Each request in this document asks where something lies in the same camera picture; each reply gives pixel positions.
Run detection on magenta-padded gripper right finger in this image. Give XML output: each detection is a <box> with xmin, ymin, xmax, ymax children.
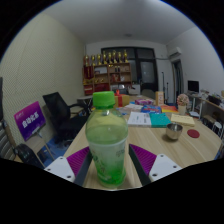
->
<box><xmin>128</xmin><ymin>143</ymin><xmax>183</xmax><ymax>187</ymax></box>

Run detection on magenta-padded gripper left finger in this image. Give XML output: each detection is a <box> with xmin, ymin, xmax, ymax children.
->
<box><xmin>44</xmin><ymin>145</ymin><xmax>93</xmax><ymax>188</ymax></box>

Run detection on small metal cup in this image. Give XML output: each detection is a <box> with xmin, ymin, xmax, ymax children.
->
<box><xmin>165</xmin><ymin>122</ymin><xmax>184</xmax><ymax>141</ymax></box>

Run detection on teal book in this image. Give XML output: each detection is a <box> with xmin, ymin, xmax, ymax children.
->
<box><xmin>149</xmin><ymin>112</ymin><xmax>172</xmax><ymax>129</ymax></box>

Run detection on flat round red coaster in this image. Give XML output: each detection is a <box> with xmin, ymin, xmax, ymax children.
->
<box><xmin>186</xmin><ymin>128</ymin><xmax>201</xmax><ymax>139</ymax></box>

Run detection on black office chair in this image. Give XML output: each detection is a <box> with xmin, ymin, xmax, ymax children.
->
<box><xmin>42</xmin><ymin>91</ymin><xmax>91</xmax><ymax>143</ymax></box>

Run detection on pale yellow booklet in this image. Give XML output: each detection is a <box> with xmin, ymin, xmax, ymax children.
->
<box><xmin>170</xmin><ymin>113</ymin><xmax>196</xmax><ymax>128</ymax></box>

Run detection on white paper booklet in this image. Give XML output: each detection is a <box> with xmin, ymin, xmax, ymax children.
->
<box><xmin>127</xmin><ymin>111</ymin><xmax>153</xmax><ymax>128</ymax></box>

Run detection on green drink bottle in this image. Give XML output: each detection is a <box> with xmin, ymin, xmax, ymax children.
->
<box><xmin>84</xmin><ymin>90</ymin><xmax>130</xmax><ymax>189</ymax></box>

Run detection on purple sign board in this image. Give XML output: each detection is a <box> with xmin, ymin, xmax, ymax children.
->
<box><xmin>13</xmin><ymin>100</ymin><xmax>47</xmax><ymax>142</ymax></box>

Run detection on blue packet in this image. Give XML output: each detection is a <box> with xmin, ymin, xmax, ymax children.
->
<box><xmin>140</xmin><ymin>105</ymin><xmax>163</xmax><ymax>114</ymax></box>

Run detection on orange and yellow book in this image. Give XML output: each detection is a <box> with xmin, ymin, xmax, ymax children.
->
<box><xmin>160</xmin><ymin>104</ymin><xmax>179</xmax><ymax>114</ymax></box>

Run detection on pink box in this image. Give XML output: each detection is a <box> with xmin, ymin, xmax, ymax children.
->
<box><xmin>134</xmin><ymin>98</ymin><xmax>155</xmax><ymax>107</ymax></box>

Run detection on tall wooden box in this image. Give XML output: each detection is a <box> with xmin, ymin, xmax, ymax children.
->
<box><xmin>154</xmin><ymin>90</ymin><xmax>166</xmax><ymax>107</ymax></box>

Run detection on pink flower bouquet in pot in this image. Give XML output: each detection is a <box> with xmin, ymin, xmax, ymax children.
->
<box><xmin>176</xmin><ymin>93</ymin><xmax>190</xmax><ymax>116</ymax></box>

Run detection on yellow box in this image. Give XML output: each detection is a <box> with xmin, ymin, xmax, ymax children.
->
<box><xmin>121</xmin><ymin>94</ymin><xmax>131</xmax><ymax>107</ymax></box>

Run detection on side desk with clutter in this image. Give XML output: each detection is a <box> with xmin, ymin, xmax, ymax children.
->
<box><xmin>199</xmin><ymin>89</ymin><xmax>224</xmax><ymax>134</ymax></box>

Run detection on computer monitor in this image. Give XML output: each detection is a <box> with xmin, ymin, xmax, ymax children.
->
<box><xmin>187</xmin><ymin>80</ymin><xmax>200</xmax><ymax>95</ymax></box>

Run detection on dark framed window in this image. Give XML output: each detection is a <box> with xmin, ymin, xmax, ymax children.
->
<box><xmin>100</xmin><ymin>46</ymin><xmax>160</xmax><ymax>95</ymax></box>

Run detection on red shelf unit with trophies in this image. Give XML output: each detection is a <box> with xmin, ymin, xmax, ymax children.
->
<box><xmin>82</xmin><ymin>49</ymin><xmax>133</xmax><ymax>97</ymax></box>

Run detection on white air conditioner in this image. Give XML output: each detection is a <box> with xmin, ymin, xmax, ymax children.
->
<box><xmin>167</xmin><ymin>46</ymin><xmax>183</xmax><ymax>59</ymax></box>

